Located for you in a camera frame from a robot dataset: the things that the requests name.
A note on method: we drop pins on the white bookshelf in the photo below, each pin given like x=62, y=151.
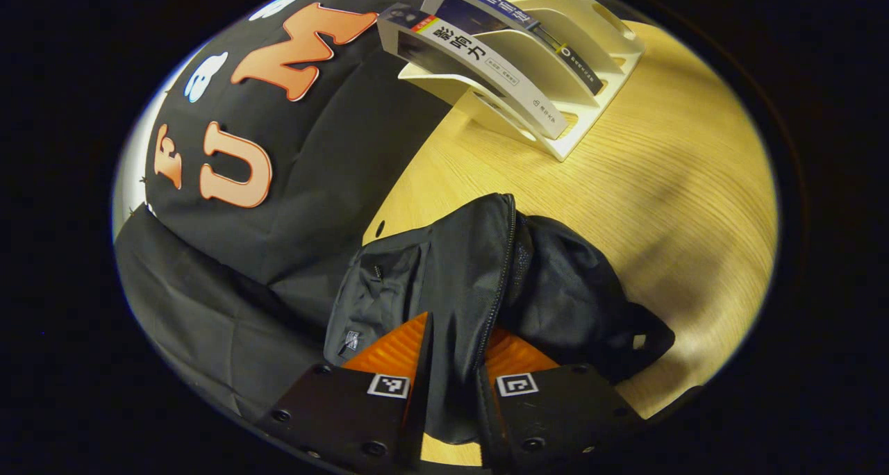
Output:
x=597, y=107

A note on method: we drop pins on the black schoolbag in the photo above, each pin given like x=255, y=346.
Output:
x=451, y=273

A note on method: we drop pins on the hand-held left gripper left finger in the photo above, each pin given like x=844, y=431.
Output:
x=419, y=405

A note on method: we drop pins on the blue cover book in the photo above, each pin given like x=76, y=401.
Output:
x=486, y=6

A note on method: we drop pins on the white book with grey cover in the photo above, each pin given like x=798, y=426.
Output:
x=479, y=65

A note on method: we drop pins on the black backdrop cloth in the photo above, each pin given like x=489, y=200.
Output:
x=333, y=148

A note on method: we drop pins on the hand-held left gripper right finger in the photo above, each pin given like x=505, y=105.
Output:
x=555, y=412

